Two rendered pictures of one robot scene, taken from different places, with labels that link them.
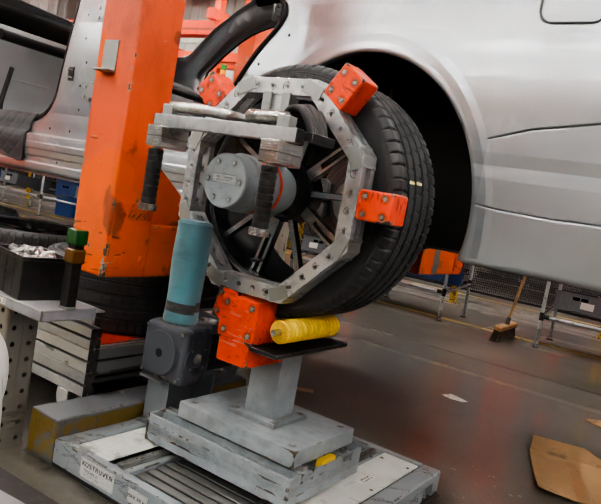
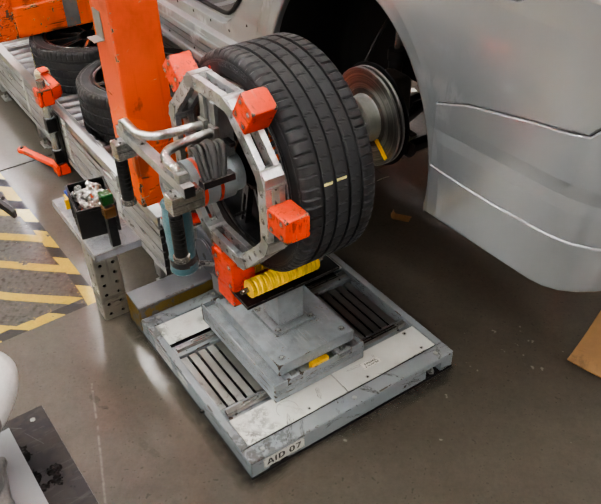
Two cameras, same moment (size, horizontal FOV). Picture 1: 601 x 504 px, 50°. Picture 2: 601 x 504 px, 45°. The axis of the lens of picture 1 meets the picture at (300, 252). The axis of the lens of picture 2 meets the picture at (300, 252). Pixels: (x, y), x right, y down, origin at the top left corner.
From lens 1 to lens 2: 132 cm
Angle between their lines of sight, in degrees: 38
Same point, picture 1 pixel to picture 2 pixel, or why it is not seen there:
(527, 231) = (469, 204)
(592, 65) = (515, 51)
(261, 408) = (272, 315)
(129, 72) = (112, 46)
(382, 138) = (289, 152)
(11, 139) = not seen: outside the picture
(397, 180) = (305, 192)
